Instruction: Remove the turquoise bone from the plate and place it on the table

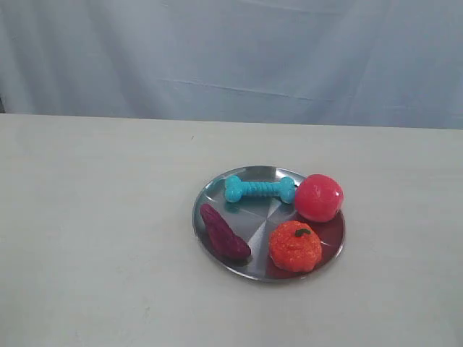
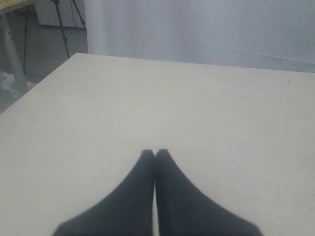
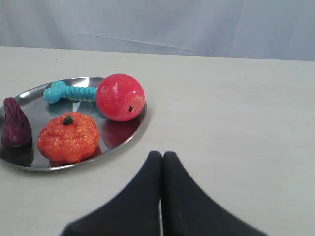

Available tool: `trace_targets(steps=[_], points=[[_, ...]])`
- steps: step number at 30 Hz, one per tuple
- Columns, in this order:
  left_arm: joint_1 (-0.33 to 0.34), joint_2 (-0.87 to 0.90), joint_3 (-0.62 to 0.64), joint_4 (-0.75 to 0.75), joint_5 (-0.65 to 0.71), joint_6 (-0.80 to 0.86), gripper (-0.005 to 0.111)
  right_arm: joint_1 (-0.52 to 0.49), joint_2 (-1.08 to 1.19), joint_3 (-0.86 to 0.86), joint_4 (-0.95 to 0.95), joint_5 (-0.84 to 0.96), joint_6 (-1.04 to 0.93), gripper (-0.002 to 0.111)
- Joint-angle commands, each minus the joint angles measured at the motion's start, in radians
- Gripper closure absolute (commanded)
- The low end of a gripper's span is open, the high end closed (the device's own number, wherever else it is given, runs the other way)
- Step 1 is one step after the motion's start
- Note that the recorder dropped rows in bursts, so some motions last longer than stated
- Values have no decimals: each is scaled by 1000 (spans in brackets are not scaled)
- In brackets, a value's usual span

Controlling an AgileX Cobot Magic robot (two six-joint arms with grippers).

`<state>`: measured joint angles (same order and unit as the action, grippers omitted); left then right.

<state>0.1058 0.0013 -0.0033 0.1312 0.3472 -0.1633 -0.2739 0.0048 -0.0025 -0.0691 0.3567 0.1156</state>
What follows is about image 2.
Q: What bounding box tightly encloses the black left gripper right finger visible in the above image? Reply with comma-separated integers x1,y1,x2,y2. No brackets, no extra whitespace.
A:
155,149,262,236

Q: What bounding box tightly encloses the black tripod stand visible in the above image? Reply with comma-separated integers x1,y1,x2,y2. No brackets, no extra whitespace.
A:
50,0,87,59

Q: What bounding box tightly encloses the white backdrop cloth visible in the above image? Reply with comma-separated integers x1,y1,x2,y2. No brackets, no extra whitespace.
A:
84,0,315,72

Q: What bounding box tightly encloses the white table leg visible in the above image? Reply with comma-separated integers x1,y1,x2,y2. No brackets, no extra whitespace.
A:
0,14,29,96

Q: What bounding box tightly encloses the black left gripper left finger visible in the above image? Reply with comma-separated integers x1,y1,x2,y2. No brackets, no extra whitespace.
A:
54,149,155,236

